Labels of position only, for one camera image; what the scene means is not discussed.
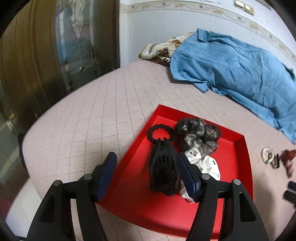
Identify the black claw hair clip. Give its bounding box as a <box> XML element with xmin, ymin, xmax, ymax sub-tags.
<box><xmin>149</xmin><ymin>138</ymin><xmax>179</xmax><ymax>196</ymax></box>

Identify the blue shirt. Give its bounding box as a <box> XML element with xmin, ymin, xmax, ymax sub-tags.
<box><xmin>170</xmin><ymin>29</ymin><xmax>295</xmax><ymax>143</ymax></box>

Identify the pearl bead bracelet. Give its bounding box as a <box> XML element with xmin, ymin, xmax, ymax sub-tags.
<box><xmin>261</xmin><ymin>146</ymin><xmax>276</xmax><ymax>165</ymax></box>

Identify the black sheer polka-dot scrunchie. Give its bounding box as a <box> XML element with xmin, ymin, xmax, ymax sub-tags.
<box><xmin>175</xmin><ymin>118</ymin><xmax>222</xmax><ymax>158</ymax></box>

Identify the black hair tie ring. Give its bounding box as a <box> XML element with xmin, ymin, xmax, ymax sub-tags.
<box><xmin>146</xmin><ymin>123</ymin><xmax>176</xmax><ymax>144</ymax></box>

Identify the small dark rhinestone clip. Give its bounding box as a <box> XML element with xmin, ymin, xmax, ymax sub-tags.
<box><xmin>270</xmin><ymin>154</ymin><xmax>280</xmax><ymax>169</ymax></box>

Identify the pink quilted bedspread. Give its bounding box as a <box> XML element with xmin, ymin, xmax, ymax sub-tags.
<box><xmin>4</xmin><ymin>60</ymin><xmax>296</xmax><ymax>241</ymax></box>

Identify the pink plaid scrunchie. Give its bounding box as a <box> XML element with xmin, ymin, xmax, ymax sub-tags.
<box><xmin>285</xmin><ymin>162</ymin><xmax>294</xmax><ymax>178</ymax></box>

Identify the dark red scrunchie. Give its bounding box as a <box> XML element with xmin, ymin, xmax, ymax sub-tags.
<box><xmin>280</xmin><ymin>149</ymin><xmax>295</xmax><ymax>169</ymax></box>

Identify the wall light switch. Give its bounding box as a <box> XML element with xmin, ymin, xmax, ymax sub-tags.
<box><xmin>234</xmin><ymin>0</ymin><xmax>254</xmax><ymax>16</ymax></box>

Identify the white patterned scrunchie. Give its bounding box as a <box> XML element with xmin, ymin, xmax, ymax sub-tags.
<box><xmin>179</xmin><ymin>148</ymin><xmax>221</xmax><ymax>204</ymax></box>

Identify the wooden glass-panel door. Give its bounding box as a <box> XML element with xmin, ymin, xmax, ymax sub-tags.
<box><xmin>1</xmin><ymin>1</ymin><xmax>119</xmax><ymax>211</ymax></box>

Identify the floral patterned cloth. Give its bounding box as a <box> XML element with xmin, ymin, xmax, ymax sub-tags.
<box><xmin>138</xmin><ymin>32</ymin><xmax>194</xmax><ymax>66</ymax></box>

